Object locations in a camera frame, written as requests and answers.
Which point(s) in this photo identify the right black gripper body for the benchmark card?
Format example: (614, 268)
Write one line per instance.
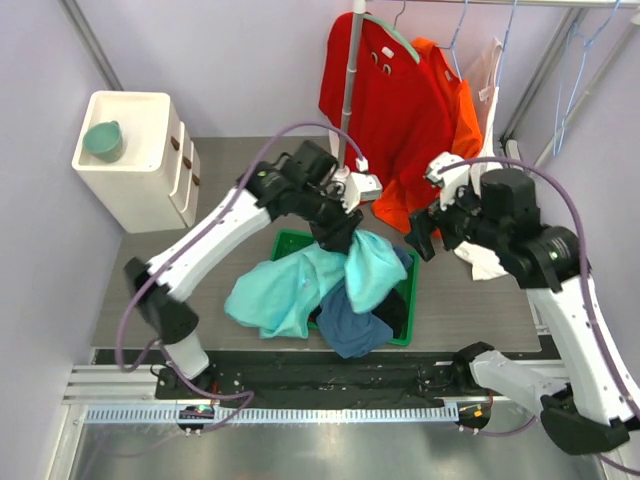
(457, 224)

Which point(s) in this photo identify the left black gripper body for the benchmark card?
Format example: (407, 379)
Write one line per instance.
(331, 223)

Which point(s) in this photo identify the light teal t shirt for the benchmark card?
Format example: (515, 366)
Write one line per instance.
(277, 297)

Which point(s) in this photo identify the dark blue t shirt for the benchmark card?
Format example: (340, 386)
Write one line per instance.
(344, 315)

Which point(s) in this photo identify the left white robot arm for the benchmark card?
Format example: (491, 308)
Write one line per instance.
(308, 183)

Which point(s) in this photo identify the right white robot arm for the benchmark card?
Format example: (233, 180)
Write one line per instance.
(596, 409)

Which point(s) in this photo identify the hanging orange t shirt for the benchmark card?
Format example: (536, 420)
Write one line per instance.
(409, 191)

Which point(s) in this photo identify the black t shirt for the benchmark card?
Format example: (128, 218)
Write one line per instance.
(393, 312)

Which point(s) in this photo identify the hanging red t shirt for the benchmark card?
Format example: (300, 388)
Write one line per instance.
(399, 116)

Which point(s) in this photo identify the green plastic hanger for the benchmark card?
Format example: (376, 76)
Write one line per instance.
(361, 15)

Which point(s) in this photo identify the green plastic tray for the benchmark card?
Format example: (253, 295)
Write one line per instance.
(288, 241)

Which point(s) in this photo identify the hanging white tank top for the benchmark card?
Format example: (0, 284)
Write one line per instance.
(482, 77)

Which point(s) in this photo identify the white drawer cabinet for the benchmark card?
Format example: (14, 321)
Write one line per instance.
(153, 185)

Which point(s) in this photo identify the teal cup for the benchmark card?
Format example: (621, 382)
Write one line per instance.
(104, 141)

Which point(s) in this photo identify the white clothes rack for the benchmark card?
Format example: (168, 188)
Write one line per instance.
(576, 10)

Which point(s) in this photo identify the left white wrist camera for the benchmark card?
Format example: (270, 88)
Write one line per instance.
(355, 188)

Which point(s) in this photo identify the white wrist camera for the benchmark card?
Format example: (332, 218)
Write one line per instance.
(448, 172)
(355, 188)

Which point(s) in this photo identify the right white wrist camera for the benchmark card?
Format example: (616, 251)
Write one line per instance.
(448, 172)

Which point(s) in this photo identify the empty blue wire hanger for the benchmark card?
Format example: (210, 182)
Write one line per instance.
(578, 44)

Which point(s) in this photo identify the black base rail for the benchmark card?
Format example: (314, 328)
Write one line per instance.
(322, 380)

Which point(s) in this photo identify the white slotted cable duct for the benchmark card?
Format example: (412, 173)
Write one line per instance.
(199, 413)

